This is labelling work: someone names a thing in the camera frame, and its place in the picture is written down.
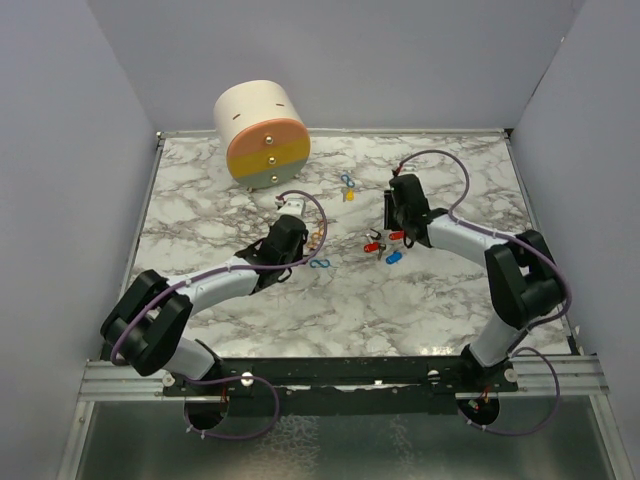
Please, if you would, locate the red key tag left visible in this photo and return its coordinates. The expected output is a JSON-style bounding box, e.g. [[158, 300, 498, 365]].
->
[[363, 242, 383, 253]]

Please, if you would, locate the red key tag right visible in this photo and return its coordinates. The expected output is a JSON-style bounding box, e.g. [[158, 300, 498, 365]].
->
[[388, 231, 405, 241]]

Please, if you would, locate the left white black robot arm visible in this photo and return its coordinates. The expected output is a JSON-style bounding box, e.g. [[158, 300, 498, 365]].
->
[[100, 215, 308, 395]]

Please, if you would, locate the blue s carabiner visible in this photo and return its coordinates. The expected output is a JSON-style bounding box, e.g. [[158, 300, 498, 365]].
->
[[341, 174, 355, 188], [309, 259, 331, 269]]

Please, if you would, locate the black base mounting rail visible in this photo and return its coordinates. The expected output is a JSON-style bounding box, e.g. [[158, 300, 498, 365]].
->
[[163, 356, 517, 417]]

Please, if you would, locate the blue key tag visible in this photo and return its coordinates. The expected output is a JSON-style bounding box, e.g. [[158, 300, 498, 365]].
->
[[385, 252, 403, 265]]

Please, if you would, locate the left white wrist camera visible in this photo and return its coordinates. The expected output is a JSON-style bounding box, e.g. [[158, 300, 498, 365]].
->
[[275, 198, 306, 219]]

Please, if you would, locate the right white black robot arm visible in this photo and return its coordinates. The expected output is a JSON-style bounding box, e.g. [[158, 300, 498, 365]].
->
[[384, 174, 569, 391]]

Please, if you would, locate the round three-drawer storage box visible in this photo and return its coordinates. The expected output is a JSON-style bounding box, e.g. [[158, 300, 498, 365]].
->
[[213, 80, 311, 190]]

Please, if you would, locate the orange S carabiner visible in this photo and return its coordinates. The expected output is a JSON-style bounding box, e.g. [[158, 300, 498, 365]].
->
[[307, 220, 324, 250]]

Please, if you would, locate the red key tag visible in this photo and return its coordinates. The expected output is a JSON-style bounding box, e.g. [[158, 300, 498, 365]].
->
[[363, 242, 383, 253], [388, 231, 405, 241]]

